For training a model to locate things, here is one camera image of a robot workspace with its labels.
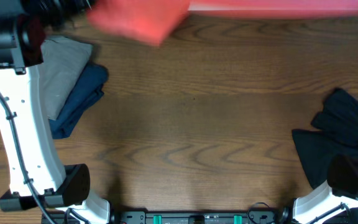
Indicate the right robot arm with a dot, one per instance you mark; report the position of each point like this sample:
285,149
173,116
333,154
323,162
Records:
336,194

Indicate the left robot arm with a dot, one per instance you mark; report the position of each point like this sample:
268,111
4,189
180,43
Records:
37,176

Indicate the navy folded garment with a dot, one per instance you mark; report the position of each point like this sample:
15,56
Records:
86,92

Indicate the grey folded garment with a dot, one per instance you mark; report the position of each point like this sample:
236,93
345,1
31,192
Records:
64,61

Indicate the black garment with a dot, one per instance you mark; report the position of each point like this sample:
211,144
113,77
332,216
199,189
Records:
336,132

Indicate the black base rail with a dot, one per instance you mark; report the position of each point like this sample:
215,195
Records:
259,213

